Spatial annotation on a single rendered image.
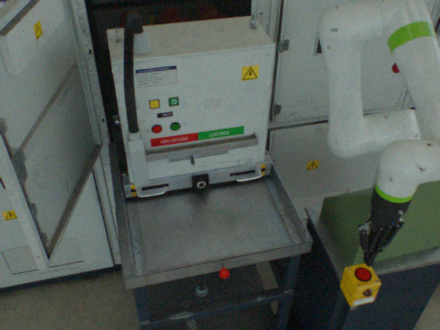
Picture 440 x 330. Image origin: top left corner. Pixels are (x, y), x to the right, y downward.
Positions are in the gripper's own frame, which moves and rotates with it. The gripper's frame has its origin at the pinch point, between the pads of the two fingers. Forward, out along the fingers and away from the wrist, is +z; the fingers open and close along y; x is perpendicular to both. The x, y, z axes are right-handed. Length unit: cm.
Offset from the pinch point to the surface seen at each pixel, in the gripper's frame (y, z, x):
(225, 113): 29, -17, -53
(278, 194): 10.9, 14.2, -42.1
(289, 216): 11.1, 14.2, -31.1
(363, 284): 1.7, 9.1, 3.3
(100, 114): 70, 0, -87
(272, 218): 16.8, 14.5, -31.8
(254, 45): 20, -40, -54
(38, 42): 81, -46, -59
